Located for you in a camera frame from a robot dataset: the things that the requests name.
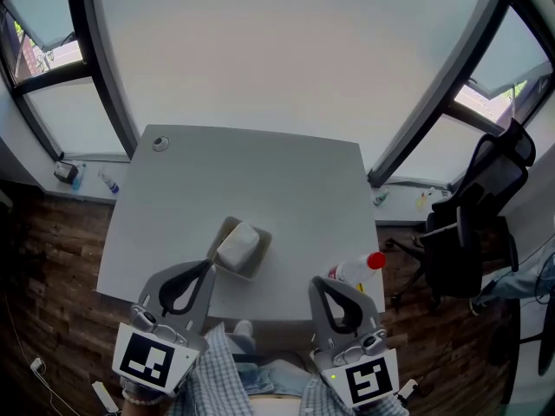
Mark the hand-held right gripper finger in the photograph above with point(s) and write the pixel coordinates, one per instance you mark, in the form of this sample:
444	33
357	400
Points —
368	314
318	319

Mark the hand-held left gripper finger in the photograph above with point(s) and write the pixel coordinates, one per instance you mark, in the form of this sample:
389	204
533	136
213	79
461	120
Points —
204	306
152	288

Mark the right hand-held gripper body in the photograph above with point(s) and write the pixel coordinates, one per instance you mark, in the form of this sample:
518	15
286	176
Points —
368	379

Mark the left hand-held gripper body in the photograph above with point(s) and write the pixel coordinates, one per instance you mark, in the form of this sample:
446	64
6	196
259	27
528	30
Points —
145	355

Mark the white rectangular box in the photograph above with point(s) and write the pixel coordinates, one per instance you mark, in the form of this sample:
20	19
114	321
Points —
238	245

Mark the white square plastic container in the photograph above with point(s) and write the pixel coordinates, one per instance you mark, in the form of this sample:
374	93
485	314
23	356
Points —
263	249

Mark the person's left forearm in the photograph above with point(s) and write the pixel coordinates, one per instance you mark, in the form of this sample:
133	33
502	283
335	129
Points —
143	410

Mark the person's right forearm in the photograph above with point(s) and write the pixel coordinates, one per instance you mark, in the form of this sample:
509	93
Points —
374	405

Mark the dark box on sill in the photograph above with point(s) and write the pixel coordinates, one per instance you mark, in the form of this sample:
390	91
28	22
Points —
65	173

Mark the person's left white shoe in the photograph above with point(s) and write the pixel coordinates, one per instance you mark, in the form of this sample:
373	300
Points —
243	328

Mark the clear bottle with red cap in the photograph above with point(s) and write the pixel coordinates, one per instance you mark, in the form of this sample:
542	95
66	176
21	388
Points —
355	269

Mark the white power strip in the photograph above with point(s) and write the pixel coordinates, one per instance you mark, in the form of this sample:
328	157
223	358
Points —
105	397

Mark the plaid shirt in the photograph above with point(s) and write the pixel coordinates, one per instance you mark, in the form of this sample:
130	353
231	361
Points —
217	375

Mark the blue jeans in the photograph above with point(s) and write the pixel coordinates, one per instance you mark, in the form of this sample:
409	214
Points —
277	377

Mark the black mesh office chair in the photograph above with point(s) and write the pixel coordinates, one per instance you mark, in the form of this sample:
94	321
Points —
455	258

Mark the white power adapter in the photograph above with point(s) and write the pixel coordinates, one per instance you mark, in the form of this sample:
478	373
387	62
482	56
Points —
37	365

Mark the white spray bottle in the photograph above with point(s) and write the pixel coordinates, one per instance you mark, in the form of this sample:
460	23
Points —
109	182

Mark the small green bottle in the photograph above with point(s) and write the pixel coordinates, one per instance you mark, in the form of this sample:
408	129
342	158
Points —
381	196

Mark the small blue bottle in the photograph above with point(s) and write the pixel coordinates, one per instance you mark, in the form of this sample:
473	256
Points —
78	178

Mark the black swivel stool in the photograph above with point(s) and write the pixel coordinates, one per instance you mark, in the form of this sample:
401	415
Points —
498	345

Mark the light grey table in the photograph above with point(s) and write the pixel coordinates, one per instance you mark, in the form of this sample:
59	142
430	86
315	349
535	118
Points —
260	180

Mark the black window frame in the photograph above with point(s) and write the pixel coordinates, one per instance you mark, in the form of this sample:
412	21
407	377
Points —
416	137
104	80

